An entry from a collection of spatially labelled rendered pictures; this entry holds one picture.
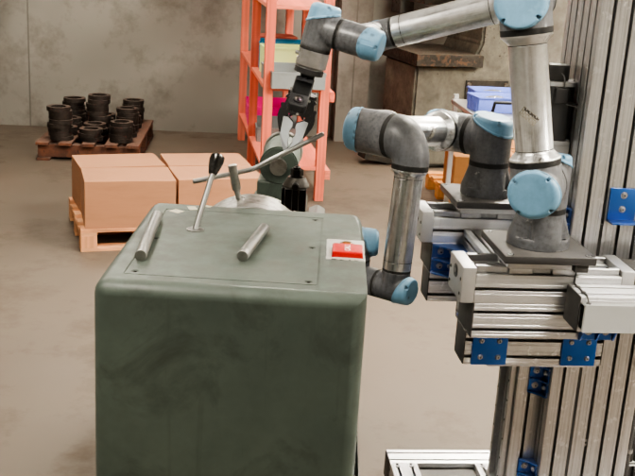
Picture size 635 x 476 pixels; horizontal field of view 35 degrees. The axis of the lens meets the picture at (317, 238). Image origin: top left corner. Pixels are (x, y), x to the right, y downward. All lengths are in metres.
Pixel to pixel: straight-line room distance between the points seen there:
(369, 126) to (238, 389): 0.98
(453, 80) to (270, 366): 6.98
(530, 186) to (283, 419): 0.80
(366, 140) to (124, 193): 3.55
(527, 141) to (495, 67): 6.54
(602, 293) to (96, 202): 4.01
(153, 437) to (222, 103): 7.97
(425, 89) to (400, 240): 6.03
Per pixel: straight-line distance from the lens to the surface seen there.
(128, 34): 9.66
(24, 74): 9.84
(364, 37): 2.34
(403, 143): 2.51
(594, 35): 2.59
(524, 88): 2.25
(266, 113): 7.16
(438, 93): 8.60
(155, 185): 5.99
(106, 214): 6.00
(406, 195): 2.53
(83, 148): 8.40
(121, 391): 1.84
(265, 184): 3.51
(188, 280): 1.77
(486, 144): 2.87
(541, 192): 2.26
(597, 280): 2.50
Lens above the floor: 1.84
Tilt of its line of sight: 17 degrees down
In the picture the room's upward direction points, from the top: 3 degrees clockwise
